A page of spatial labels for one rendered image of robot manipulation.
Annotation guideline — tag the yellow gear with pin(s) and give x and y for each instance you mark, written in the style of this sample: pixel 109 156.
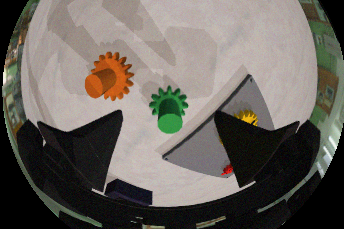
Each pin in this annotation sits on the yellow gear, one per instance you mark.
pixel 246 116

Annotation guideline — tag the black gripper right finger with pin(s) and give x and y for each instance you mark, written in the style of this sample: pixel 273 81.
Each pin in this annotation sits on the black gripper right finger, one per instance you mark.
pixel 249 147

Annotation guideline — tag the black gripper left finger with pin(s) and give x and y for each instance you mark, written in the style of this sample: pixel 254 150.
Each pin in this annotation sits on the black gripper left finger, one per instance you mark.
pixel 88 148

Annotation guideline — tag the green gear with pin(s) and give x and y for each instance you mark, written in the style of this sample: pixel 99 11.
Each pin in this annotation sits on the green gear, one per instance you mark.
pixel 169 108

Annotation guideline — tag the red gear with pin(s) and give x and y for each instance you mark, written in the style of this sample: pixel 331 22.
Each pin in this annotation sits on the red gear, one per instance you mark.
pixel 228 169

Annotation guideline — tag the orange gear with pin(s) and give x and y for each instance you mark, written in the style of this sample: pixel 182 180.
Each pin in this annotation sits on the orange gear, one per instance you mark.
pixel 109 78

